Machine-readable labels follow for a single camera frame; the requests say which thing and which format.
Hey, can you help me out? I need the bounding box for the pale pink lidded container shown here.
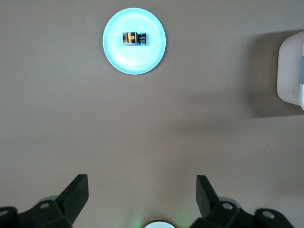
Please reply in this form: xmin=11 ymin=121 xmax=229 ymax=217
xmin=276 ymin=30 xmax=304 ymax=112

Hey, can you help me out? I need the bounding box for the light blue round plate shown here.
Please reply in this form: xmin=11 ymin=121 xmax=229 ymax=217
xmin=102 ymin=8 xmax=167 ymax=76

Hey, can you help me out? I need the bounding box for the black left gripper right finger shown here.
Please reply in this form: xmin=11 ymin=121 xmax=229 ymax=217
xmin=190 ymin=175 xmax=294 ymax=228

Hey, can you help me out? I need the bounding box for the brown table mat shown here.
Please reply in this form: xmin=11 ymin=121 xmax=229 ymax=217
xmin=0 ymin=0 xmax=304 ymax=228

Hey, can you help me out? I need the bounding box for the orange black push-button switch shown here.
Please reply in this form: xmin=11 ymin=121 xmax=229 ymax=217
xmin=122 ymin=31 xmax=148 ymax=46

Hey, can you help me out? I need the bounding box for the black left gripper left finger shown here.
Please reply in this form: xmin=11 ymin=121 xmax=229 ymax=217
xmin=0 ymin=174 xmax=89 ymax=228

